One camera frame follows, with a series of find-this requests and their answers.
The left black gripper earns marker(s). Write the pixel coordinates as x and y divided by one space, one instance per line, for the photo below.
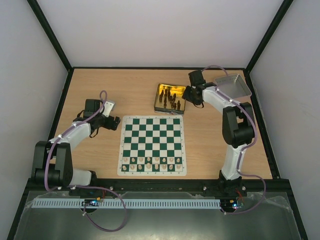
116 122

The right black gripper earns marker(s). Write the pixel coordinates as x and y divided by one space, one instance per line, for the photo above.
188 92

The gold tin with dark pieces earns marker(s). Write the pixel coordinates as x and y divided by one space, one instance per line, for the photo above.
168 99

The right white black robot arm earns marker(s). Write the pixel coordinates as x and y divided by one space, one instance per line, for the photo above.
238 131

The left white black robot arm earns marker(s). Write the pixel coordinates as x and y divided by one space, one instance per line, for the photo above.
52 159

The green white chess board mat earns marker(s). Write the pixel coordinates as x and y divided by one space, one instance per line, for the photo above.
152 136

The silver tin lid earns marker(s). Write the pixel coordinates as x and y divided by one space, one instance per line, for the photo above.
234 86

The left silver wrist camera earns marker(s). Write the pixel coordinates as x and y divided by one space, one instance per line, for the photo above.
108 107

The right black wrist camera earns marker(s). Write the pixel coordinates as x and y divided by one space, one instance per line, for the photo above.
196 78

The black mounting rail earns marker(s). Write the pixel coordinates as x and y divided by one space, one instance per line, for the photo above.
203 187

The grey slotted cable duct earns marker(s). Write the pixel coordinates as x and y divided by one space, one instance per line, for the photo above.
73 203

